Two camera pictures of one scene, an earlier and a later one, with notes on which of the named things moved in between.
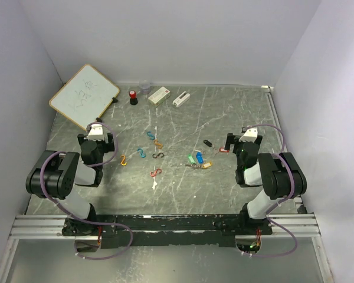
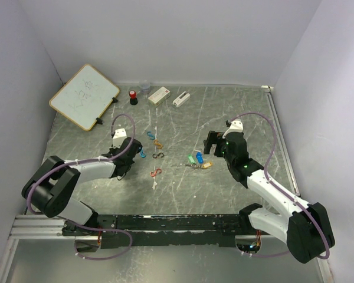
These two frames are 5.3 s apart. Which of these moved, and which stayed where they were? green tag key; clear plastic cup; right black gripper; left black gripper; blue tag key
Moved: left black gripper; right black gripper
Stayed: blue tag key; green tag key; clear plastic cup
